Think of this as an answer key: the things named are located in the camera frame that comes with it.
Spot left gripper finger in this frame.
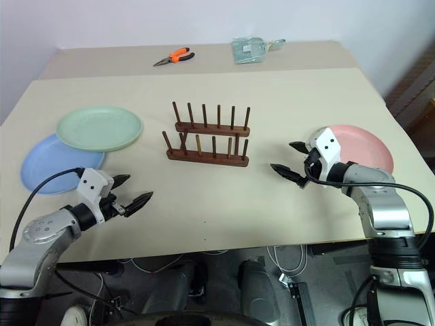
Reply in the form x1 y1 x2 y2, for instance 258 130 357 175
112 174 131 192
123 191 154 218

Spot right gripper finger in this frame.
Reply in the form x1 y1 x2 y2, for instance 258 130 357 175
289 141 312 156
270 163 309 188

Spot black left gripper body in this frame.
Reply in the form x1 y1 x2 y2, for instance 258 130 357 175
99 191 132 219

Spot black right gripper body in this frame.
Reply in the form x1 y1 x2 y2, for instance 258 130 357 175
303 148 328 187

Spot wooden dish rack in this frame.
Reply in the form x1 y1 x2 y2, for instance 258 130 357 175
161 101 252 168

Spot red plate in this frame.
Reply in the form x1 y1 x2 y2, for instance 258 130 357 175
324 124 396 178

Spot green plate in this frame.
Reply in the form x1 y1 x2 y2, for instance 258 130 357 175
55 105 144 153

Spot blue plate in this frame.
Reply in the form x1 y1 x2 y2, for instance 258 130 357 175
20 132 107 196

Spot dark grey rounded shape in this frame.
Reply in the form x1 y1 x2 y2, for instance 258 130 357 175
237 258 282 324
140 260 209 315

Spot green cloth in plastic bag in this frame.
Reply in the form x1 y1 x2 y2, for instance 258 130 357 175
231 36 273 66

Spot white round wheel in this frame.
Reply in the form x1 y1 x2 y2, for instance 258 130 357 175
60 303 90 326

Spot dark brown wooden furniture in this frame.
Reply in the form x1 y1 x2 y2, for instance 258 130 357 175
383 43 435 137

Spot dark round base shape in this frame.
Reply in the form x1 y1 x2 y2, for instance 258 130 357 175
119 310 273 326

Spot black metal bar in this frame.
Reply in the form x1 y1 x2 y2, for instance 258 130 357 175
286 280 317 326

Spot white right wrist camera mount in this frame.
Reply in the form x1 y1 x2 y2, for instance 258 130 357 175
305 127 343 183

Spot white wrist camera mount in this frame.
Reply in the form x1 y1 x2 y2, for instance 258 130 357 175
75 167 115 224
305 127 343 183

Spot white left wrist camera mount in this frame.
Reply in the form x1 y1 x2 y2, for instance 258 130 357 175
75 167 115 224

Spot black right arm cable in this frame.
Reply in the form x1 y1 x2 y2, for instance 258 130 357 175
304 164 434 251

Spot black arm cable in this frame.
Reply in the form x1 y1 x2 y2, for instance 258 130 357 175
9 167 84 253
304 164 434 251

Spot thin white cable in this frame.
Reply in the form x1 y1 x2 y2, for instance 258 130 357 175
130 250 186 274

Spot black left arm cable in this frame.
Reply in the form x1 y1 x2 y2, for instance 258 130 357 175
9 167 84 253

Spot black table frame beam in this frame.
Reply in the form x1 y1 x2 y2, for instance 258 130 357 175
307 241 372 257

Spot white coiled cable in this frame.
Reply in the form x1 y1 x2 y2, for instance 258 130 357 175
266 243 307 276

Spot small teal handled tool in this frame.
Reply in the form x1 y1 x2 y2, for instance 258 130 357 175
266 38 287 52

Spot orange handled pliers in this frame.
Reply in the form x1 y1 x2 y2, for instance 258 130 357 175
152 46 196 68

